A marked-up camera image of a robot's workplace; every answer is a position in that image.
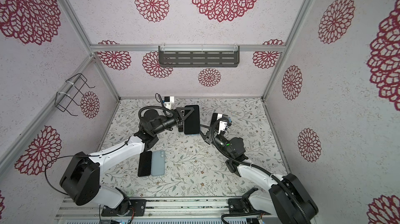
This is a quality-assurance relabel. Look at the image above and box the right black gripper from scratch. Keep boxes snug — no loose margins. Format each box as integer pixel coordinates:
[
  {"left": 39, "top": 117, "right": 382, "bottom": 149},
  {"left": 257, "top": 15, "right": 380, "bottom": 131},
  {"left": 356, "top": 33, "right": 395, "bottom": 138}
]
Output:
[{"left": 199, "top": 124, "right": 234, "bottom": 160}]

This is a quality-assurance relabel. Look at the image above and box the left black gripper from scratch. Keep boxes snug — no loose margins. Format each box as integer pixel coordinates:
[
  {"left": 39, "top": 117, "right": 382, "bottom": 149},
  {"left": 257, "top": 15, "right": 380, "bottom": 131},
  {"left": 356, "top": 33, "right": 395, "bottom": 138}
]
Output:
[{"left": 153, "top": 106, "right": 194, "bottom": 136}]

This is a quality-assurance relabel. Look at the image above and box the black phone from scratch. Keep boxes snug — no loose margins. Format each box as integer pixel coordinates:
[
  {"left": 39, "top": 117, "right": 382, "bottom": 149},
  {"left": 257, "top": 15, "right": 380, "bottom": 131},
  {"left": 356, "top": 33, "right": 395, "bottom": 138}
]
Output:
[
  {"left": 183, "top": 105, "right": 200, "bottom": 135},
  {"left": 178, "top": 123, "right": 184, "bottom": 132}
]

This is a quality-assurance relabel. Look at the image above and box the black smartphone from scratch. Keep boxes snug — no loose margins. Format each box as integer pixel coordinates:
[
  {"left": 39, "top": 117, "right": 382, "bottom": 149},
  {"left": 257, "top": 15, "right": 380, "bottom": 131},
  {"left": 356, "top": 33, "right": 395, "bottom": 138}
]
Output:
[{"left": 210, "top": 113, "right": 223, "bottom": 127}]

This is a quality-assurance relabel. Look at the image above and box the light blue phone case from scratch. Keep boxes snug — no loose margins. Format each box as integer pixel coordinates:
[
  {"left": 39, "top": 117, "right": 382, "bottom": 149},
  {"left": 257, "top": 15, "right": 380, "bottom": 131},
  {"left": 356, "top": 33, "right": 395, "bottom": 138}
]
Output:
[{"left": 151, "top": 150, "right": 166, "bottom": 177}]

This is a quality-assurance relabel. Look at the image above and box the black phone removed from case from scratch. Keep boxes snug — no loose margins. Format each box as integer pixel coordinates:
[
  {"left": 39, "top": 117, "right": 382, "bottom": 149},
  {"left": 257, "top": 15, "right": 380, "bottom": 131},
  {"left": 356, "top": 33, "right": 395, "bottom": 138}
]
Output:
[{"left": 137, "top": 151, "right": 153, "bottom": 177}]

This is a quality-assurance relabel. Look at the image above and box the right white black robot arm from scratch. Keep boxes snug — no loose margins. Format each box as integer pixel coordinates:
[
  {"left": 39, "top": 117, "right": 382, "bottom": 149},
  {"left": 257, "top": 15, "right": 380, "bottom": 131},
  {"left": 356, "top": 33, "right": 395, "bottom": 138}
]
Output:
[{"left": 201, "top": 119, "right": 319, "bottom": 224}]

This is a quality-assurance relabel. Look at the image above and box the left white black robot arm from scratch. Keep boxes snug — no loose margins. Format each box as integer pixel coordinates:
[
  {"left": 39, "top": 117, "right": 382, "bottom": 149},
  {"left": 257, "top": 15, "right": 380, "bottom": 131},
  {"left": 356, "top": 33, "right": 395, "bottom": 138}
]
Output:
[{"left": 59, "top": 106, "right": 199, "bottom": 216}]

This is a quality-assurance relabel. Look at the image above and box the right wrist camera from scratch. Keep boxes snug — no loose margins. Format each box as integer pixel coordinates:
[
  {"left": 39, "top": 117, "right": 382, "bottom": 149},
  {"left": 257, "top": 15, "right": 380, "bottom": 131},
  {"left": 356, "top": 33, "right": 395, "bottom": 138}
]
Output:
[{"left": 217, "top": 114, "right": 232, "bottom": 134}]

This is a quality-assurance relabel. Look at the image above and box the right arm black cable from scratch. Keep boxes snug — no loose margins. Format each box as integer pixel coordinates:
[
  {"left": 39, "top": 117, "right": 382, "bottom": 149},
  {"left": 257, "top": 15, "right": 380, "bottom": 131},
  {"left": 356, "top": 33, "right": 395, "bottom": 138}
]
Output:
[{"left": 210, "top": 119, "right": 310, "bottom": 224}]

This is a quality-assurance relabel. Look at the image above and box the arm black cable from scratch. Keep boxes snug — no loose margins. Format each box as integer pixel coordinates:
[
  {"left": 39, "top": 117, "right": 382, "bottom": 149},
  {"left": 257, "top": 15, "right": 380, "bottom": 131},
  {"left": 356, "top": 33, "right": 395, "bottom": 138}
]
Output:
[
  {"left": 44, "top": 134, "right": 132, "bottom": 197},
  {"left": 210, "top": 119, "right": 310, "bottom": 224}
]

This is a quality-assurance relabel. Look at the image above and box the grey slotted wall shelf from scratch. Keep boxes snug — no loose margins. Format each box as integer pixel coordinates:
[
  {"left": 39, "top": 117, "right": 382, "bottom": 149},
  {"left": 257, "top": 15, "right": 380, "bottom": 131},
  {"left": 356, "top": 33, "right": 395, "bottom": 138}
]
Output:
[{"left": 158, "top": 46, "right": 240, "bottom": 68}]

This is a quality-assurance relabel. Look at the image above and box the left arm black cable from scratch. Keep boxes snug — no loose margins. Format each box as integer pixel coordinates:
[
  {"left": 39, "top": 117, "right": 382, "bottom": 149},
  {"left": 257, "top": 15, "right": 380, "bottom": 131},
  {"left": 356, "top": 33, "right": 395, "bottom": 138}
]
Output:
[{"left": 44, "top": 134, "right": 132, "bottom": 197}]

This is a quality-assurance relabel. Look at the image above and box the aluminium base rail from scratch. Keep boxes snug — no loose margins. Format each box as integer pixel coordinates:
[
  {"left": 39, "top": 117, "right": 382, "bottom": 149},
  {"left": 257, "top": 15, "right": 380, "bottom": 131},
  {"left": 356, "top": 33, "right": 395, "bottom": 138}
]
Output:
[{"left": 56, "top": 195, "right": 319, "bottom": 220}]

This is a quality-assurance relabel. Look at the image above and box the black wire wall basket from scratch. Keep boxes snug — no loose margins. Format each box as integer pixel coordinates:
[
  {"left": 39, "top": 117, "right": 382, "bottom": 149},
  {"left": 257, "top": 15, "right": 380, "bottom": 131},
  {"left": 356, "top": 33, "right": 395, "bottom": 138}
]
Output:
[{"left": 54, "top": 73, "right": 95, "bottom": 117}]

